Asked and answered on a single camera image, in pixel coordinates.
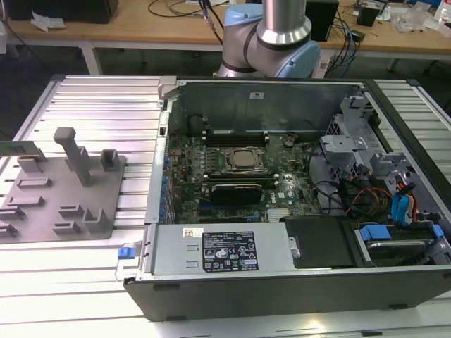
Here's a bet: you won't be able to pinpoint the green RAM stick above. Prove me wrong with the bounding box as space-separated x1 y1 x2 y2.
0 140 38 158
212 130 265 137

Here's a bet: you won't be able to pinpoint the black RAM slot bank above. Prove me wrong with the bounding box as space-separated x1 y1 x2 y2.
204 128 271 148
203 170 279 187

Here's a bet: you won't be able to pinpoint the metal CPU socket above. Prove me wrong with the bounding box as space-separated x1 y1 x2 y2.
218 145 269 173

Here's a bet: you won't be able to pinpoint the silver CPU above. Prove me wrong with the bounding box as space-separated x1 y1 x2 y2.
232 150 260 167

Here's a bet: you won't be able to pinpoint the black graphics card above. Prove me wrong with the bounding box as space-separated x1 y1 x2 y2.
210 182 264 206

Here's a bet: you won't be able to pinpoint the silver finned heat sink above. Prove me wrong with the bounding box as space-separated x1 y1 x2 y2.
266 208 294 222

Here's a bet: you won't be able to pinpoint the green motherboard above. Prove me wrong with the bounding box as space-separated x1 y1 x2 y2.
165 129 322 225

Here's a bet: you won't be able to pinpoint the silver power supply with label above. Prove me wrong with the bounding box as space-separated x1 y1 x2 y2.
149 225 295 277

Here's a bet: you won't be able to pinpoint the gray metal drive cage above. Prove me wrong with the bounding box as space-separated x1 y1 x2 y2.
319 94 419 198

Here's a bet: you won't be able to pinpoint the black plastic shroud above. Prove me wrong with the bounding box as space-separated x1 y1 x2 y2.
280 215 355 270

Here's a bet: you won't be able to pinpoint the black open PC case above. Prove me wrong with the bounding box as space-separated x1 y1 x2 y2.
123 75 451 323

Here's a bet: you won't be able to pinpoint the white power strip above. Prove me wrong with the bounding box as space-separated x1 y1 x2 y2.
316 56 333 79

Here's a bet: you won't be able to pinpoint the hard disk in blue carrier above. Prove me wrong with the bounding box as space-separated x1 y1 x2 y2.
354 223 445 268

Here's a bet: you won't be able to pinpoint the gray plastic parts rack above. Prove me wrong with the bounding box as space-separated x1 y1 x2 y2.
0 126 128 244

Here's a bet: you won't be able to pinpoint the tall black box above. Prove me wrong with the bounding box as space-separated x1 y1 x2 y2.
309 0 340 42

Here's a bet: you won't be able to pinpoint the small black cube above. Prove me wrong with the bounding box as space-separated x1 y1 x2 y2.
356 6 381 26

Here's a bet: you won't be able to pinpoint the large black box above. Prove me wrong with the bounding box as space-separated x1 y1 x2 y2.
6 0 119 25

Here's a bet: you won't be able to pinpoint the crumpled white paper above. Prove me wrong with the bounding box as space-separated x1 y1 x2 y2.
30 9 67 33

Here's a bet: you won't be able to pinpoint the clear plastic bags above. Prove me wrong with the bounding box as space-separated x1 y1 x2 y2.
391 5 436 35

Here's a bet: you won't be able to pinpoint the white pink box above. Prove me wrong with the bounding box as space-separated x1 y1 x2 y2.
433 0 451 22

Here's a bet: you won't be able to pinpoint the gray corner bracket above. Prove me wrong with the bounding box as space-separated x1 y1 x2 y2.
157 76 178 101

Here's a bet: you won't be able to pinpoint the red yellow black wire bundle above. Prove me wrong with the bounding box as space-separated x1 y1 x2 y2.
343 186 394 216

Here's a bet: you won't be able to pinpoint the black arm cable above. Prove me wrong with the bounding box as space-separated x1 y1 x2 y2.
198 0 226 46

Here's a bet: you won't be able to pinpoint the blue flat data wire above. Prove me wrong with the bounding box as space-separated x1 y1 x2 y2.
391 192 414 227

